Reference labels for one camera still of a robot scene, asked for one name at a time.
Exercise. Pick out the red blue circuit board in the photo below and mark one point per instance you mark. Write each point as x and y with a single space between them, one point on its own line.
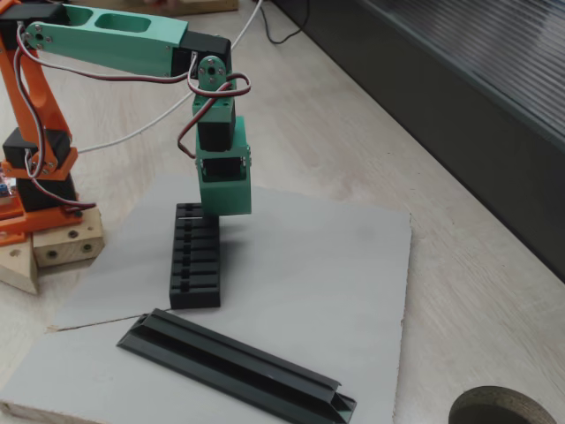
5 190

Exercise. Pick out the thin metal pin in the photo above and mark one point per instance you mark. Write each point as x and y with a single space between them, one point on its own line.
190 217

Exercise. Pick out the green gripper with servo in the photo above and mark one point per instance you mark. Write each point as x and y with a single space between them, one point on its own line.
226 194

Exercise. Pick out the wooden triangular wedge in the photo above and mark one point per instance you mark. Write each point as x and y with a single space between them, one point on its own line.
17 269

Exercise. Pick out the dark green rail profile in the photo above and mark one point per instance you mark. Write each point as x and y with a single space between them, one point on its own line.
229 358

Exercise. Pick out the dark window frame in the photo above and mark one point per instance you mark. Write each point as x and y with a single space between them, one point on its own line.
441 110

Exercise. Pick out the wooden plank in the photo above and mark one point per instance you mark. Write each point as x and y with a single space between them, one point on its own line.
212 5

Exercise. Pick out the black slotted block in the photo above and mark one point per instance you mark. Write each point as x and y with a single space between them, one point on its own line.
196 265

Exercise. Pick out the ribbed translucent window panel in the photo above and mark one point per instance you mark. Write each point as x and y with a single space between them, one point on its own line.
507 53

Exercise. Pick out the wooden block with screws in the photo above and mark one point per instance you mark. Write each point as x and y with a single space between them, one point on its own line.
66 247

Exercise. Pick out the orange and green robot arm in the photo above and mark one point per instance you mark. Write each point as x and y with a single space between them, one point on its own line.
110 40

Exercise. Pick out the grey flat board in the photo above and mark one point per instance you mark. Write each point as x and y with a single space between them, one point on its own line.
309 274

